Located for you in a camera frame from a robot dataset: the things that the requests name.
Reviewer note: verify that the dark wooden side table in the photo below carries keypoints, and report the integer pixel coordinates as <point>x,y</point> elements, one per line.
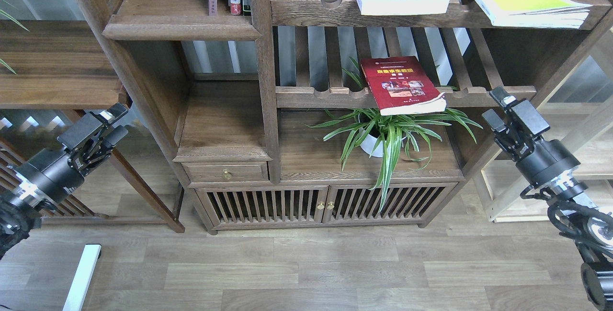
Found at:
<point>57,68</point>

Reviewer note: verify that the light wooden shelf rack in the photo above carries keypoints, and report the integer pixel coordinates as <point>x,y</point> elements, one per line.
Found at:
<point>575,125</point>

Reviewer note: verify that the white metal post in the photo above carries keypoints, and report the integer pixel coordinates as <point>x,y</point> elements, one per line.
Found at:
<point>82,278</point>

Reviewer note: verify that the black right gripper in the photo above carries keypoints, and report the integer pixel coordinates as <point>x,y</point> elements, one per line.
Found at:
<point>539,160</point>

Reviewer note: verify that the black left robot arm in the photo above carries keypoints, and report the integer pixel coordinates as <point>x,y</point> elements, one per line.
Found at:
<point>18,218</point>

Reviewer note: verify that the dark wooden bookshelf cabinet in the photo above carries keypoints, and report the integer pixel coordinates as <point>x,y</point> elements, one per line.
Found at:
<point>241,93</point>

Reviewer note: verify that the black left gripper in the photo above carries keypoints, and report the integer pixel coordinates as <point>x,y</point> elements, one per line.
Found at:
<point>51,176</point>

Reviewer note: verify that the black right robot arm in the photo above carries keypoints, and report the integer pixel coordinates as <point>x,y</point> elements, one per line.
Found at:
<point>586,224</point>

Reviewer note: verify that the red cover book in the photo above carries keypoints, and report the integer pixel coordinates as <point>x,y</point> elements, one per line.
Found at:
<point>401,87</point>

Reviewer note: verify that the green spider plant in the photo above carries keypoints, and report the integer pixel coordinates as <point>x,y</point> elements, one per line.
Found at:
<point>413,126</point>

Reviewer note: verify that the brass drawer knob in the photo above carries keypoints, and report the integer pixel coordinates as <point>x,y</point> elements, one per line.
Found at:
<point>227,175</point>

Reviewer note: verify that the white plant pot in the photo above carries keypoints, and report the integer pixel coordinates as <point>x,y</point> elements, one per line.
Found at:
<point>369,145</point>

